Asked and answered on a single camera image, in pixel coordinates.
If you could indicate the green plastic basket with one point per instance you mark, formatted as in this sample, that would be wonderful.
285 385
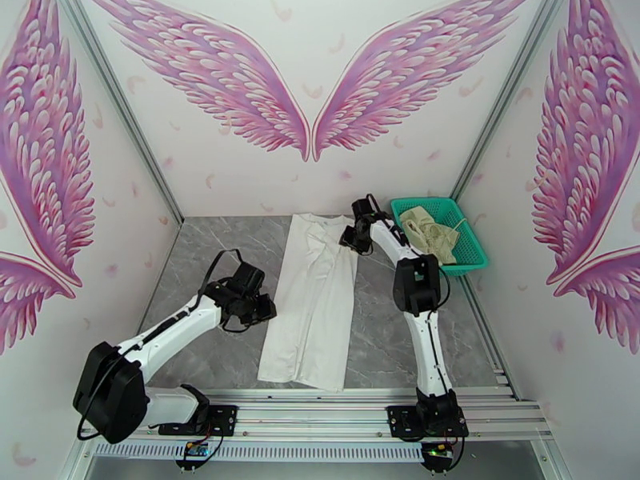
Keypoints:
470 253

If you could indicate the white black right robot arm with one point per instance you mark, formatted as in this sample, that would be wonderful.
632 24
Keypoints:
430 353

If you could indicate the aluminium corner post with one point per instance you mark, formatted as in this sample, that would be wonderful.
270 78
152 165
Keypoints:
119 98
508 93

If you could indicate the green right circuit board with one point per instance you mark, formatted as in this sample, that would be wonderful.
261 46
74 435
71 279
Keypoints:
437 451

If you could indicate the aluminium right side rail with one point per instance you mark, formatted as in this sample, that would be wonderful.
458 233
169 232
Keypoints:
497 358

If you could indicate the white t-shirt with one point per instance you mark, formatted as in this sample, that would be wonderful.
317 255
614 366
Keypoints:
310 318

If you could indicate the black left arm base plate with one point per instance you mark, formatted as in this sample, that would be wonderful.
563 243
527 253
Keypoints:
222 418

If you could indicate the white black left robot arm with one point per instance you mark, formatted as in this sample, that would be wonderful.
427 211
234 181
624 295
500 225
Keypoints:
165 333

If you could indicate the green left circuit board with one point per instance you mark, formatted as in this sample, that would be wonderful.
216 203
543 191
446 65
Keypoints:
196 449

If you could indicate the aluminium left corner post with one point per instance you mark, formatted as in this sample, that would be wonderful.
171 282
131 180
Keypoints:
119 98

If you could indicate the aluminium right corner post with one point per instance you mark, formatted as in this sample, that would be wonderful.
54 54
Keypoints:
508 93

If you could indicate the green circuit board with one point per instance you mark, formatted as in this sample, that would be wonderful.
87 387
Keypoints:
437 451
196 449

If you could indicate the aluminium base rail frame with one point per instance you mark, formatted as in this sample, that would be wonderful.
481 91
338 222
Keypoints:
310 411

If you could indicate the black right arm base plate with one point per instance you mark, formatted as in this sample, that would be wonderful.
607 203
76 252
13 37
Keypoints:
402 421

